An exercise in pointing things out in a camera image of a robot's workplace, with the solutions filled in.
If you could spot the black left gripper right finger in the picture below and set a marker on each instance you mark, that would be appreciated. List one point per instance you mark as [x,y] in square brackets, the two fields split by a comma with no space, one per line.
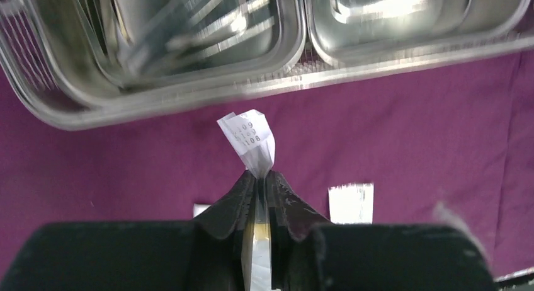
[311,253]

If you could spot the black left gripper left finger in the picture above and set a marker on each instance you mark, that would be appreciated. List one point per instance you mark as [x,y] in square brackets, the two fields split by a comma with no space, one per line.
[204,253]

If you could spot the small white sterile packet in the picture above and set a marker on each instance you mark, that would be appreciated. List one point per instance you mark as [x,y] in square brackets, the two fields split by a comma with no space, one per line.
[199,208]

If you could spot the long white sterile packet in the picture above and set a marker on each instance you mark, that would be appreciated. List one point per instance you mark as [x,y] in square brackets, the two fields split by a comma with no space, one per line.
[351,203]

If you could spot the purple cloth wrap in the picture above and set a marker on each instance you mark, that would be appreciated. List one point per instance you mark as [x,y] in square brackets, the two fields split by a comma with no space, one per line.
[459,135]

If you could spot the perforated steel instrument tray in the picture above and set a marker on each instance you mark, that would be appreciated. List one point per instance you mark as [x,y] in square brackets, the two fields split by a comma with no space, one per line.
[81,64]

